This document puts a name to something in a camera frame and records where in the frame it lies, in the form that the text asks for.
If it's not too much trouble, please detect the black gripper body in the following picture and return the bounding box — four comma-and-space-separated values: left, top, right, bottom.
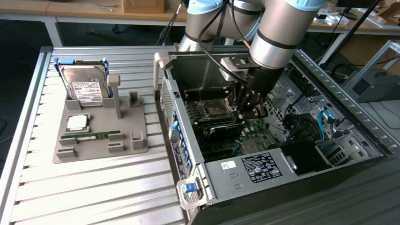
242, 66, 286, 97

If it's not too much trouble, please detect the silver disk bay cage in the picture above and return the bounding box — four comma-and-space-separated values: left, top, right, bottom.
266, 70, 332, 118

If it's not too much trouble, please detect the CPU socket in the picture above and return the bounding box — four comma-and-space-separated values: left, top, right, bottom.
200, 98, 235, 118

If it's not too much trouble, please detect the green motherboard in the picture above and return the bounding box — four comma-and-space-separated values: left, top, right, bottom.
183, 92, 284, 163

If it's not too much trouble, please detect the grey chipset heatsink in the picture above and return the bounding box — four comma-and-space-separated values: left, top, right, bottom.
242, 139, 263, 153

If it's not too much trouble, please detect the black expansion slot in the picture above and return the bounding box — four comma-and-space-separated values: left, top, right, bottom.
200, 145, 235, 161

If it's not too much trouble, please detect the grey power supply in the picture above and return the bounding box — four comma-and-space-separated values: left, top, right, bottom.
204, 145, 300, 200

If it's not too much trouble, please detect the silver disk bay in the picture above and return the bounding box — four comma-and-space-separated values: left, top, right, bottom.
314, 135, 384, 167

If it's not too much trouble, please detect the small white box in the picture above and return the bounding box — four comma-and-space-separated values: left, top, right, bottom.
315, 13, 351, 26

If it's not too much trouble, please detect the black stand pole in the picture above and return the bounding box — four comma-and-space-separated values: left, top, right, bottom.
318, 0, 384, 70

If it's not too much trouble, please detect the grey computer tower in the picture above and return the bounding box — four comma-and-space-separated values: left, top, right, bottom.
342, 69, 400, 104

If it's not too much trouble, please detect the black monitor stand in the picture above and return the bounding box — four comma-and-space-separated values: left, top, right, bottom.
336, 0, 359, 19

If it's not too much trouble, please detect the open black PC case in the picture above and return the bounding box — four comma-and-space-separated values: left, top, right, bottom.
152, 45, 400, 225

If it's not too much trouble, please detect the green RAM stick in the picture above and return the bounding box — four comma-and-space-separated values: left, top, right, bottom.
60, 130, 122, 141

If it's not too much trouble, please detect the silver hard disk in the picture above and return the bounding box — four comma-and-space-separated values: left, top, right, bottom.
60, 65, 107, 107

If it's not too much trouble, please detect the grey parts rack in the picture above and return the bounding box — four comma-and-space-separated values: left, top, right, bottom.
52, 75, 150, 164

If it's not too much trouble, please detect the brown cardboard piece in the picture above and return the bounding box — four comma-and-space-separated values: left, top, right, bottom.
376, 2, 400, 24

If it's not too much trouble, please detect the brown cardboard box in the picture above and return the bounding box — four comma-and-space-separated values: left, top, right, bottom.
120, 0, 166, 14

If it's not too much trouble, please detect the silver CPU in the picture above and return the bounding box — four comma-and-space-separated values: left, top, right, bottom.
67, 114, 92, 133

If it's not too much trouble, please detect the blue disk caddy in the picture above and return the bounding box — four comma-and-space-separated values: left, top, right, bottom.
52, 57, 111, 99

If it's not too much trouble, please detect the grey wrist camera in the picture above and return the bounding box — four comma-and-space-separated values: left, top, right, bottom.
220, 57, 260, 82

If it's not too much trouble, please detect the black wire bundle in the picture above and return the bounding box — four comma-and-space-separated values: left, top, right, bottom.
283, 113, 323, 143

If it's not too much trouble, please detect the blue wire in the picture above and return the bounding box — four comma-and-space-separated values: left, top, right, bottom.
318, 109, 338, 141

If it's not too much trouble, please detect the black camera cable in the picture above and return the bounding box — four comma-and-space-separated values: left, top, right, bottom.
156, 0, 248, 82

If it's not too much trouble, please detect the aluminium profile frame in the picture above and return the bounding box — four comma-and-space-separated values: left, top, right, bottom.
359, 39, 400, 73

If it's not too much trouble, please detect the wooden desk white frame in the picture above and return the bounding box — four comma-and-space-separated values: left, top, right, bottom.
0, 0, 188, 46
308, 0, 400, 68

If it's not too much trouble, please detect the light grey cable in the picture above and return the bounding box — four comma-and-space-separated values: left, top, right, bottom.
90, 0, 122, 11

